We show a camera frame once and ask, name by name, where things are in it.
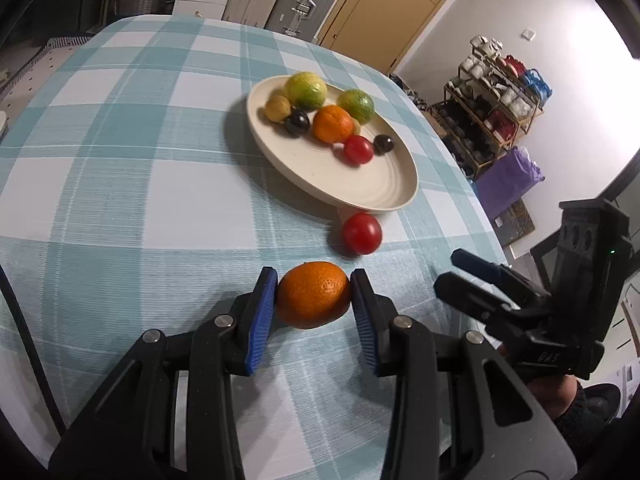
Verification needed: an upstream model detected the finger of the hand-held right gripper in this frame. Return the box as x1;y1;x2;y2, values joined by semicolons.
433;272;526;326
451;248;551;301

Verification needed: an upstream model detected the dotted white cushion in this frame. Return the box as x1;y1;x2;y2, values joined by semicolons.
0;35;93;111

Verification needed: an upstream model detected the wooden door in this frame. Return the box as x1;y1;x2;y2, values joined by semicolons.
317;0;476;73

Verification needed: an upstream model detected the dark green citrus fruit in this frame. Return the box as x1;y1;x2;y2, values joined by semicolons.
337;89;375;125

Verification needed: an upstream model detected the cream oval plate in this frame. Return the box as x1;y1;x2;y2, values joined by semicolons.
246;75;419;210

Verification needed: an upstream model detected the wooden shoe rack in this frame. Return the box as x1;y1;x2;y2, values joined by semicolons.
432;35;553;181

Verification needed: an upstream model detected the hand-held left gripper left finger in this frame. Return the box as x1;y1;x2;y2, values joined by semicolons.
47;266;279;480

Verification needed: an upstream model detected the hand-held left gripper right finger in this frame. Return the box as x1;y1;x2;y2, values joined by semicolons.
350;268;578;480

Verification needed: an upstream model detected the person's right hand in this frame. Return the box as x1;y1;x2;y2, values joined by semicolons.
522;374;581;417

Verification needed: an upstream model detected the person's right forearm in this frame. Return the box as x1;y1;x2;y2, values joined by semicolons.
552;382;626;456

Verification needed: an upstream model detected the purple bag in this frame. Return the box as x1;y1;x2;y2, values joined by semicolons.
475;146;546;221

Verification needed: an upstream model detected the large red tomato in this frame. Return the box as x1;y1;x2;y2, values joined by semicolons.
343;135;375;166

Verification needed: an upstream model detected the small red tomato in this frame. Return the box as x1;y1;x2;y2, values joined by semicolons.
342;212;384;255

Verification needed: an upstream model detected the yellow-green citrus fruit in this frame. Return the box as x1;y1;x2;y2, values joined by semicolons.
285;72;328;111

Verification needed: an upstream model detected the brown doormat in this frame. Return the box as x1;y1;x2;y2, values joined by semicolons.
492;199;536;247

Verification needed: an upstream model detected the small orange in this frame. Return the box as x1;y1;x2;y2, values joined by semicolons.
276;261;352;330

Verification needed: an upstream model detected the large orange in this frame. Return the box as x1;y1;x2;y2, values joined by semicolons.
313;105;355;143

